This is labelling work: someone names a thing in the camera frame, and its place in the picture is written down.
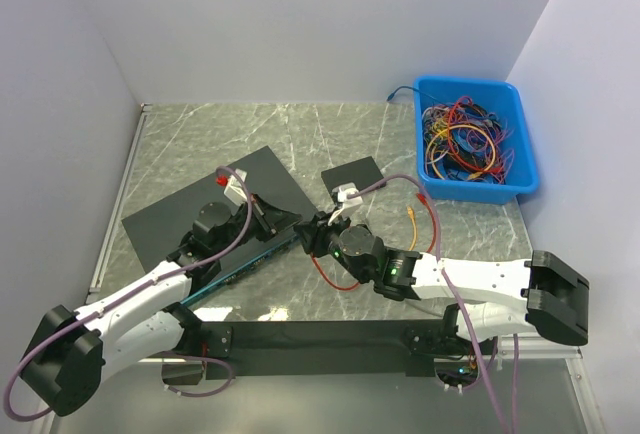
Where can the aluminium frame rail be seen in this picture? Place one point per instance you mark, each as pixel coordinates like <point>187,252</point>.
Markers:
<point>534,347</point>

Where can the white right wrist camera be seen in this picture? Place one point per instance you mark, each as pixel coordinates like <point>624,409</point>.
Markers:
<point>344,204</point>

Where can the large black network switch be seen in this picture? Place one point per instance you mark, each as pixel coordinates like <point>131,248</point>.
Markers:
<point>200,204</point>

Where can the blue plastic bin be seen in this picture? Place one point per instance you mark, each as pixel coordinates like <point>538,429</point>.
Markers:
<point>472,140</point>

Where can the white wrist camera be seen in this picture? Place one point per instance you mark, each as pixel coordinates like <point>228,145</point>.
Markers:
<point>233,190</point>
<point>344,204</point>

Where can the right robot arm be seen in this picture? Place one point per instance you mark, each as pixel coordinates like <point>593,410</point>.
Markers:
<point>541,294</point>

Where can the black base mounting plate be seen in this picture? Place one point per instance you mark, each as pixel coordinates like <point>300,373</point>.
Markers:
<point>270,348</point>

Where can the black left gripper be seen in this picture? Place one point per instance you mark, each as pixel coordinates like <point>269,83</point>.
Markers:
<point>274,218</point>

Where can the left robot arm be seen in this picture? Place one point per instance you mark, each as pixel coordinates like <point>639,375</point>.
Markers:
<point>73,352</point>

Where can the small black network switch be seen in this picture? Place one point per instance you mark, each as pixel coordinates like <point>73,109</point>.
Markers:
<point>362,173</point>

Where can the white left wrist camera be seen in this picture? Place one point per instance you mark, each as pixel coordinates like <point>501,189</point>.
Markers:
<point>233,190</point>

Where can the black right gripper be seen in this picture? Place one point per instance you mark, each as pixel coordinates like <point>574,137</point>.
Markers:
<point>314,233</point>

